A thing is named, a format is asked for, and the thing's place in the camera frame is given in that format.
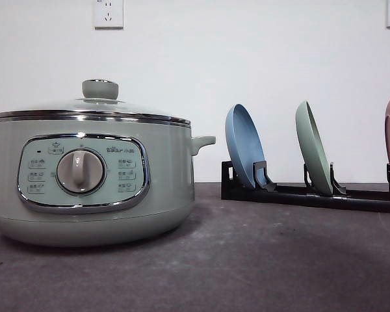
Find glass steamer lid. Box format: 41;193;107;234
0;79;192;128

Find green plate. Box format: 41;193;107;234
295;100;332;196

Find blue plate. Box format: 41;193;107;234
226;103;265;188

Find green electric steamer pot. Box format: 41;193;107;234
0;123;216;247

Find black dish rack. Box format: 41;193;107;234
221;161;390;213

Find white wall socket left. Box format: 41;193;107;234
94;0;124;31

